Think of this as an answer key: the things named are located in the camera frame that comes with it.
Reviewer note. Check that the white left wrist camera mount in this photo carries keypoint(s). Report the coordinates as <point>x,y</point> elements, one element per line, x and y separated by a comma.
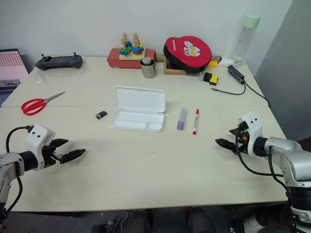
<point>36,137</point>

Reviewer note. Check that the colourful wooden stacking toy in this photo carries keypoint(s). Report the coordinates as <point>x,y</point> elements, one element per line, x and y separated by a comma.
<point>132,48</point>

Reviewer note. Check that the red capped marker pen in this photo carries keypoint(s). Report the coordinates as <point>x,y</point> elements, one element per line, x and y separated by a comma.
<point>195,122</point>

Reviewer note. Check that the small yellow block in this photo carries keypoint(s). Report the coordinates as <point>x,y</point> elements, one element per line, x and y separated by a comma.
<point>213,64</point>

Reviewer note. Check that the black handheld controller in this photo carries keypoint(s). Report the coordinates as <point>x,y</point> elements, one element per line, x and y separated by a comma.
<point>59,62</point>

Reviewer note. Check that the crumpled white wrapper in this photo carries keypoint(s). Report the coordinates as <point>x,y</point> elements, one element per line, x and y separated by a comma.
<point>226,61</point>

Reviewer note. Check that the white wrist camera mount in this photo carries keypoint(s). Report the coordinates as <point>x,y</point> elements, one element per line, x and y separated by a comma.
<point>253,126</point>
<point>36,137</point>

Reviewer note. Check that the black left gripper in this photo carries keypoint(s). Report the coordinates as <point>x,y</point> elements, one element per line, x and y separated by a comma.
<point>49,157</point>

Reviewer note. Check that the red black boxing pad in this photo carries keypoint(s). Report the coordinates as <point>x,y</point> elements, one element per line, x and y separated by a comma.
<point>187,54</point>

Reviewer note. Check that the wooden tray box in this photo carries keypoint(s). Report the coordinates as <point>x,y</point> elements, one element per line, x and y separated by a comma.
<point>172,71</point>

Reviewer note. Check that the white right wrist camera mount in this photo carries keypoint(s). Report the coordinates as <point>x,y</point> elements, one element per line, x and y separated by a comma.
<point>253,126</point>

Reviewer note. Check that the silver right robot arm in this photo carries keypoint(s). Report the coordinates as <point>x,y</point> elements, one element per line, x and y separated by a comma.
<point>291,165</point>

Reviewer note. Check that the steel cup with lid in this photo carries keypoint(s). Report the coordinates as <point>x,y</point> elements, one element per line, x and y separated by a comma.
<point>148,68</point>

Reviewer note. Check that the dark rounded shape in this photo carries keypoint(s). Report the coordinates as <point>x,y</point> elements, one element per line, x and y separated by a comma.
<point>200,222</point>

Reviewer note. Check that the clear plastic bag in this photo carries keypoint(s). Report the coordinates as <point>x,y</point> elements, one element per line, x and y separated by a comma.
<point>41,75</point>

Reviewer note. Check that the black and yellow block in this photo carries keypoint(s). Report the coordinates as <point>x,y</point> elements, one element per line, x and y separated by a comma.
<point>211,78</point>

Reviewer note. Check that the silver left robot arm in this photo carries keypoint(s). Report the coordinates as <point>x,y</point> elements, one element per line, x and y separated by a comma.
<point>14,162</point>

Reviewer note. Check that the white open pencil case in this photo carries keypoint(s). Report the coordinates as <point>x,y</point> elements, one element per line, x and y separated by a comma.
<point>138,109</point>

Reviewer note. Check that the clear bottle with green lid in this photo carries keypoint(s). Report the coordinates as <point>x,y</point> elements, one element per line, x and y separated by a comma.
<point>244,41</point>

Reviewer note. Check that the red cardboard box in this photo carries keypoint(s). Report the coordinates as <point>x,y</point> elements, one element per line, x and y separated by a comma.
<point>114,59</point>

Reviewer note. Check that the olive green lump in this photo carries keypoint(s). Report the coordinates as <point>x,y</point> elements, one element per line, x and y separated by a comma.
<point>160,57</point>
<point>216,58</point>

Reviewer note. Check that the purple glue stick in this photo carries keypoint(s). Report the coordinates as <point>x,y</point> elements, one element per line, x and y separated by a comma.
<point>181,120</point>

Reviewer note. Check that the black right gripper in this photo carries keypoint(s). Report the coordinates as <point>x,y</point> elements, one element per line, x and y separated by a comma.
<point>243,143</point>

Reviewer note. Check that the laptop with pink screen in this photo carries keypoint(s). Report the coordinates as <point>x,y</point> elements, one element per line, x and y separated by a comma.
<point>11,68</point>

